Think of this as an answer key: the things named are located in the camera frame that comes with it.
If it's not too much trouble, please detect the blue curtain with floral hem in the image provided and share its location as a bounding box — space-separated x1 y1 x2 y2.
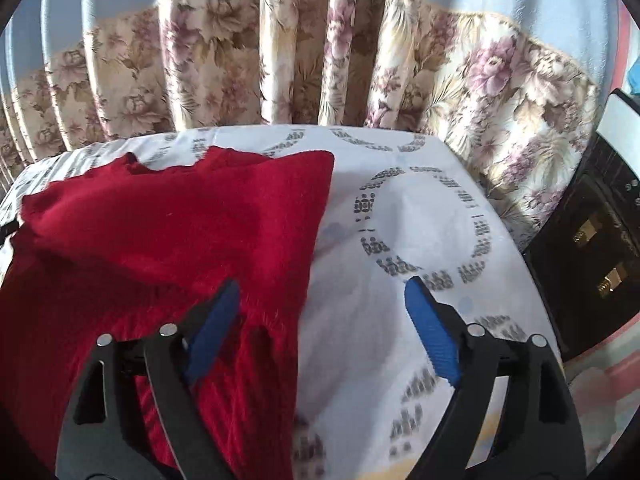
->
0 0 620 253

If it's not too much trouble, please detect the dotted and ring-print bed sheet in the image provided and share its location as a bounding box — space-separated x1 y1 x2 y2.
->
0 124 566 480

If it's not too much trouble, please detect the red knit sweater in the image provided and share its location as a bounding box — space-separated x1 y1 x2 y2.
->
0 146 336 480

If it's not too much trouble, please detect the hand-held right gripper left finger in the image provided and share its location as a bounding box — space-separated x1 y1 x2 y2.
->
55 279 242 480

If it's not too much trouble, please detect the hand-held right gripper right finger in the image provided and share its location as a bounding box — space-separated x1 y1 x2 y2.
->
404 276 587 480

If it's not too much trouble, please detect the black and silver water dispenser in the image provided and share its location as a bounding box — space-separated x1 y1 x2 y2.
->
522 89 640 362

